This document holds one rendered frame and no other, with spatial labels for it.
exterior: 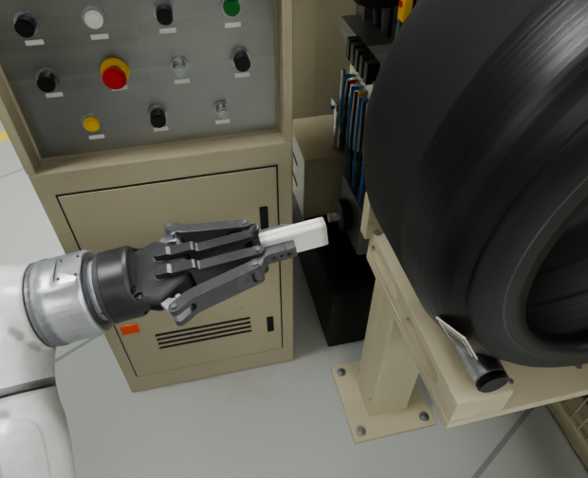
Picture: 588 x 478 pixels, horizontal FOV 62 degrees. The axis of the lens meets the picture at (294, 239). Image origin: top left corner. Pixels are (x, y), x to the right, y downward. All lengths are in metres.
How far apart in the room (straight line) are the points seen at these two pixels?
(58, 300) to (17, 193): 2.22
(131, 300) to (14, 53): 0.64
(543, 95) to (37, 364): 0.50
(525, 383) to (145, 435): 1.18
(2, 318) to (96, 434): 1.24
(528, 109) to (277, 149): 0.74
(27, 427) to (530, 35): 0.53
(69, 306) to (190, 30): 0.63
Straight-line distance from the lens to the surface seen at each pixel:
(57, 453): 0.54
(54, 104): 1.08
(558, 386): 0.89
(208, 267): 0.49
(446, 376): 0.76
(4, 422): 0.52
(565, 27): 0.43
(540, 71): 0.42
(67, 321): 0.51
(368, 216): 0.88
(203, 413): 1.68
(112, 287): 0.50
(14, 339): 0.53
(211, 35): 1.00
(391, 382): 1.50
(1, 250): 2.42
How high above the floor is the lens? 1.50
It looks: 45 degrees down
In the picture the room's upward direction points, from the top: straight up
